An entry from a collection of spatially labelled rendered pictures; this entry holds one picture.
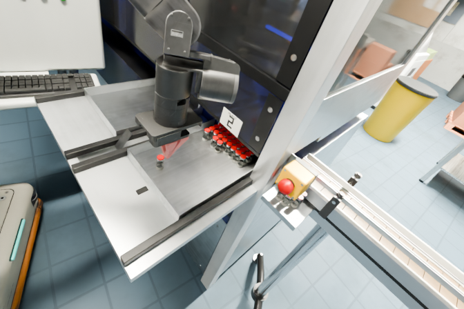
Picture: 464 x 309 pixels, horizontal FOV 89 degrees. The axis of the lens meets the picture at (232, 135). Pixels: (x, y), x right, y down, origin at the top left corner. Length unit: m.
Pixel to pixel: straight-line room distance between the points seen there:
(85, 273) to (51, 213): 0.43
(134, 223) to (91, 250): 0.97
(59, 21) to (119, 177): 0.76
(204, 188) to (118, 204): 0.22
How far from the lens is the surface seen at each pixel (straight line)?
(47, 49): 1.30
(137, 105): 0.96
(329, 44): 0.52
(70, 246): 1.63
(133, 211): 0.65
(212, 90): 0.37
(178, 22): 0.35
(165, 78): 0.36
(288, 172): 0.63
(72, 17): 1.25
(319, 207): 0.79
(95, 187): 0.70
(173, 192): 0.68
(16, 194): 1.54
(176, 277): 1.52
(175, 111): 0.39
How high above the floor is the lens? 1.44
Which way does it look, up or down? 38 degrees down
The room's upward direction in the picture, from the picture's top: 19 degrees clockwise
